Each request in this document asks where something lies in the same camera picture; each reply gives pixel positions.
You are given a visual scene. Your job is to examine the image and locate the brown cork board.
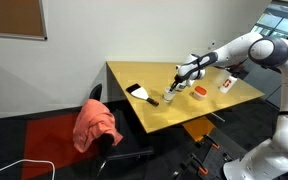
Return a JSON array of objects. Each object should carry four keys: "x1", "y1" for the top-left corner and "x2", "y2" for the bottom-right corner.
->
[{"x1": 0, "y1": 0, "x2": 48, "y2": 41}]

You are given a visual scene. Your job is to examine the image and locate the black chair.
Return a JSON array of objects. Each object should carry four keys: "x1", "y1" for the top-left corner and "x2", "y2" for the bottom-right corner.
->
[{"x1": 89, "y1": 83, "x2": 155, "y2": 178}]

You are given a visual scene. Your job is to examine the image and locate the grey metal table leg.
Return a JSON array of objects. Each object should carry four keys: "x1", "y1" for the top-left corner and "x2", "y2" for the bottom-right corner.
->
[{"x1": 210, "y1": 112, "x2": 226, "y2": 123}]

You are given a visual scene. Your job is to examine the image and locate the black clamp with orange handle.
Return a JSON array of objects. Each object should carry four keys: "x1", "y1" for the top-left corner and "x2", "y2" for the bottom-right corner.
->
[
  {"x1": 202, "y1": 133, "x2": 221, "y2": 150},
  {"x1": 188, "y1": 152, "x2": 209, "y2": 176}
]

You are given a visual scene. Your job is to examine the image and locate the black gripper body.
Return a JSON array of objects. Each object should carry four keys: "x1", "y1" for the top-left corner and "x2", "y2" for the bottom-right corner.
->
[{"x1": 172, "y1": 73, "x2": 185, "y2": 88}]

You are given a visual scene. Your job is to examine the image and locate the white cable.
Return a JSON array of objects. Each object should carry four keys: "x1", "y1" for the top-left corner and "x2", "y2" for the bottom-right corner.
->
[{"x1": 0, "y1": 159, "x2": 56, "y2": 180}]

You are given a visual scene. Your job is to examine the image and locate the white paper cup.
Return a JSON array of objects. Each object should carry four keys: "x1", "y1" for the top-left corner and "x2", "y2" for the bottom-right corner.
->
[{"x1": 162, "y1": 86, "x2": 177, "y2": 103}]

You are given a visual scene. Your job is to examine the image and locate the black and white brush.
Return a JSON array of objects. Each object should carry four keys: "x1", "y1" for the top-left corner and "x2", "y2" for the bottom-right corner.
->
[{"x1": 125, "y1": 83, "x2": 160, "y2": 107}]

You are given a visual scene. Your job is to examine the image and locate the salmon pink cloth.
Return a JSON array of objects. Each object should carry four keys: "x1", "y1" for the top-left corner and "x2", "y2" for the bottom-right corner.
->
[{"x1": 72, "y1": 98, "x2": 124, "y2": 154}]

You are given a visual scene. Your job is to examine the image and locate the glass window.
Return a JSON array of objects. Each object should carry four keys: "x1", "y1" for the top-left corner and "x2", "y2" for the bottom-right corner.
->
[{"x1": 250, "y1": 1, "x2": 288, "y2": 46}]

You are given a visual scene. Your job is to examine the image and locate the black perforated base board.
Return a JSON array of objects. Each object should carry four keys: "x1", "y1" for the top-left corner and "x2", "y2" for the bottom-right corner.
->
[{"x1": 172, "y1": 128, "x2": 249, "y2": 180}]

